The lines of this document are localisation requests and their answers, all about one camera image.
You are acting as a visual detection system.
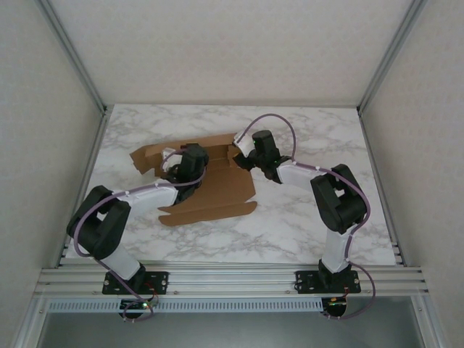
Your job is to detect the brown cardboard box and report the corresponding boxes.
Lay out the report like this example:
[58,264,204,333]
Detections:
[129,133,257,228]

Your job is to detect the small black controller board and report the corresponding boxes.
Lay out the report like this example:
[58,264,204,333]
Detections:
[119,299,153,320]
[320,297,351,320]

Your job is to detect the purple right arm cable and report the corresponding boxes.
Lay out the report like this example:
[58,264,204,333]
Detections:
[237,113,378,322]

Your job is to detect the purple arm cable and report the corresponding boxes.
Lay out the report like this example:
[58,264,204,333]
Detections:
[237,113,378,322]
[70,146,208,323]

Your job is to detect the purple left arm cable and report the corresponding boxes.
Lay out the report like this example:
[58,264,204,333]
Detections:
[70,146,208,323]

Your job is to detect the aluminium side rail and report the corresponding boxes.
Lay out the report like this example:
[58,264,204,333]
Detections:
[54,110,109,269]
[357,108,406,268]

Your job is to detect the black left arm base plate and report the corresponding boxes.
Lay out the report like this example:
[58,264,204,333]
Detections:
[101,270,170,295]

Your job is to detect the aluminium mounting rail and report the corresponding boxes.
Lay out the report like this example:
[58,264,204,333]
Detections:
[34,260,431,300]

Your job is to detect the aluminium frame post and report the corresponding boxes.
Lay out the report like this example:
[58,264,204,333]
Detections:
[36,0,109,117]
[355,0,432,117]

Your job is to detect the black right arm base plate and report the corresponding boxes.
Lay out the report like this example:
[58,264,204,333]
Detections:
[294,270,363,294]

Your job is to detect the slotted grey cable duct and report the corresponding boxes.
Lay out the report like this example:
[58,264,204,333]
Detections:
[46,299,324,312]

